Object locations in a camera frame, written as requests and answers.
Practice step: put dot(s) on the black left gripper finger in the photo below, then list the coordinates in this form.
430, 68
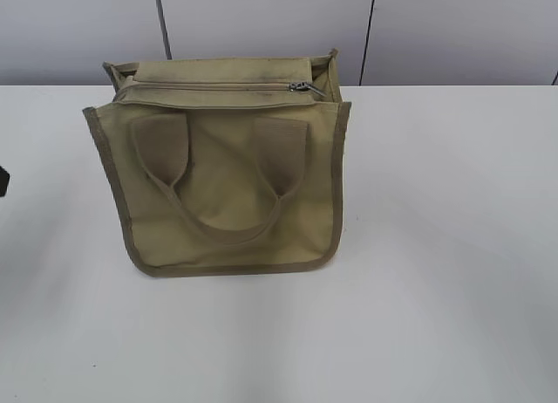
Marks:
4, 181

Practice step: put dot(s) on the yellow canvas tote bag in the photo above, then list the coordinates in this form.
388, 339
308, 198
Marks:
217, 168

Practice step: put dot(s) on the silver zipper pull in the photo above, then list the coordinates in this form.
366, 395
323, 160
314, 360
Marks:
306, 87

